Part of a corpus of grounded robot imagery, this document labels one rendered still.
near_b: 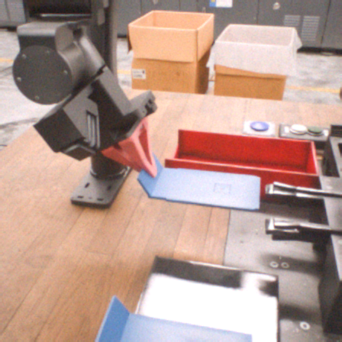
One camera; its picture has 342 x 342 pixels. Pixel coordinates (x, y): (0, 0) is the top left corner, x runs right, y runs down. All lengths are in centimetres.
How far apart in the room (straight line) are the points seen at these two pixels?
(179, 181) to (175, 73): 227
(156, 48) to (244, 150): 205
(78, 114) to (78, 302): 24
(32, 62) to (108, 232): 30
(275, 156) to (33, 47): 50
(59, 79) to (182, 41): 232
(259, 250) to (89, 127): 30
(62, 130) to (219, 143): 41
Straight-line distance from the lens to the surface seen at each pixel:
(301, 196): 55
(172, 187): 51
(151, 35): 274
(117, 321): 45
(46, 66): 39
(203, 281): 50
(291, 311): 52
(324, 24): 497
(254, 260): 56
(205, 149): 76
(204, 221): 61
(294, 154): 76
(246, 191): 51
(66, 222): 63
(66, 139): 41
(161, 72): 280
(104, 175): 69
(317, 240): 50
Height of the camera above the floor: 129
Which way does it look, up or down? 32 degrees down
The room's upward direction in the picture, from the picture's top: straight up
